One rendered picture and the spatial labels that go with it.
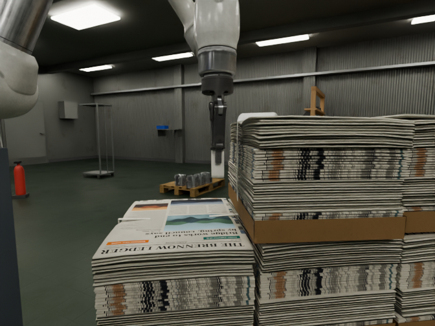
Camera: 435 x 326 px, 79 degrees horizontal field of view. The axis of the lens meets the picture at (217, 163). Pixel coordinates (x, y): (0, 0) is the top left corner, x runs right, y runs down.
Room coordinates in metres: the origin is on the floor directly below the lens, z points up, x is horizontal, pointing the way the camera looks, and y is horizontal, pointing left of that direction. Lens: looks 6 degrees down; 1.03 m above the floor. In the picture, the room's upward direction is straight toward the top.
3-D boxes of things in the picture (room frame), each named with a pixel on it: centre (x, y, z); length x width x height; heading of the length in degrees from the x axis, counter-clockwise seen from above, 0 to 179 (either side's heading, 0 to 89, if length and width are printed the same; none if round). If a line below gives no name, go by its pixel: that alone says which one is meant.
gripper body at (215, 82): (0.64, 0.00, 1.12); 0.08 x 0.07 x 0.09; 7
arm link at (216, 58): (0.64, 0.00, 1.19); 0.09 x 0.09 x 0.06
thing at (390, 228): (0.54, -0.20, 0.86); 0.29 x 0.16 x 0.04; 95
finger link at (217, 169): (0.64, 0.00, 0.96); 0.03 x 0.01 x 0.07; 97
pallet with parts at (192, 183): (4.89, 0.43, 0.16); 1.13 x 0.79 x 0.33; 155
